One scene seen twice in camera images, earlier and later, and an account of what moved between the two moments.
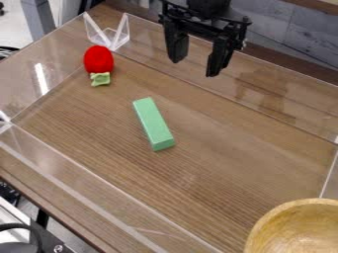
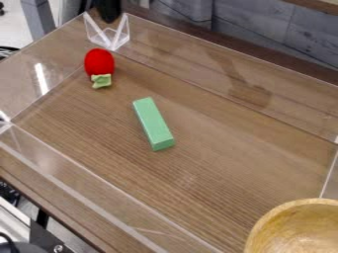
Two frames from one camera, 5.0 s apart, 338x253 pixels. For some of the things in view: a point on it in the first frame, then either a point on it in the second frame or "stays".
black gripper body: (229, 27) to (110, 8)
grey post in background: (39, 17) stays
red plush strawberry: (99, 62) stays
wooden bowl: (300, 227) stays
